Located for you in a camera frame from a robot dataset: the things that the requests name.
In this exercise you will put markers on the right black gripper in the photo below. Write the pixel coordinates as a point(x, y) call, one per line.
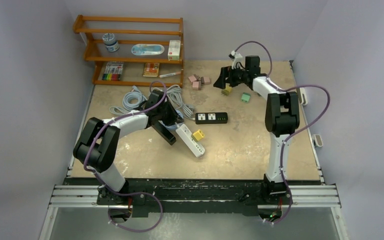
point(226, 72)

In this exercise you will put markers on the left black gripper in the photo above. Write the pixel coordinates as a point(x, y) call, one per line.
point(174, 116)

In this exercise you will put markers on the yellow plug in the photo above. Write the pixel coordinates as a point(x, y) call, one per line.
point(198, 135)
point(227, 90)

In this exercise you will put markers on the white power strip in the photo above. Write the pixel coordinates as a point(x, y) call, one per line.
point(186, 135)

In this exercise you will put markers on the pink plug strip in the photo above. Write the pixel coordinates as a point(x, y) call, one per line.
point(205, 80)

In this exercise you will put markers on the black power strip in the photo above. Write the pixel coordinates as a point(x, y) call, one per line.
point(164, 133)
point(208, 118)

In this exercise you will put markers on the round blue power socket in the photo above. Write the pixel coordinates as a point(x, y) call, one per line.
point(177, 122)

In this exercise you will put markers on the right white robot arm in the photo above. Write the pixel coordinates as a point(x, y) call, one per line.
point(282, 116)

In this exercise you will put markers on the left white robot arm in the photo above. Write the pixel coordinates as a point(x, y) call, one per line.
point(98, 141)

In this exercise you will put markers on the white marker pen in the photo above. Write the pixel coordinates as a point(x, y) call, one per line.
point(170, 74)

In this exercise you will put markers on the orange small booklet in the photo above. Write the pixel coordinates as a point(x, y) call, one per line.
point(151, 70)

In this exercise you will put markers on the white red small box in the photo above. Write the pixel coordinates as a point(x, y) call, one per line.
point(174, 50)

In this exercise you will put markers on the coloured marker pen pack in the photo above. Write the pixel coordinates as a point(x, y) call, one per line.
point(113, 71)

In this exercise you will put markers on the blue white oval package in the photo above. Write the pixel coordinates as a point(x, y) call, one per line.
point(147, 49)

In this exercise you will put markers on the orange wooden shelf rack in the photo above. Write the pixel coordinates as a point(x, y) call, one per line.
point(130, 31)

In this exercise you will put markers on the blue white round jar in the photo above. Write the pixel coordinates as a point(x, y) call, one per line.
point(110, 42)

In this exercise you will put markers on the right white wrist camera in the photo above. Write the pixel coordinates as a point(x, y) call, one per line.
point(236, 58)

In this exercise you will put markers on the white wall bracket upper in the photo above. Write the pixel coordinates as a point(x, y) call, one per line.
point(303, 98)

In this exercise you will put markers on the white wall bracket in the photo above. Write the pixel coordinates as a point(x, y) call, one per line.
point(303, 98)
point(317, 140)

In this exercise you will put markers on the black metal base rail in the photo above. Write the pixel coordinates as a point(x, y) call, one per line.
point(195, 196)

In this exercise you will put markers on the white wall bracket lower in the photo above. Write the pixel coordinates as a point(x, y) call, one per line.
point(317, 140)

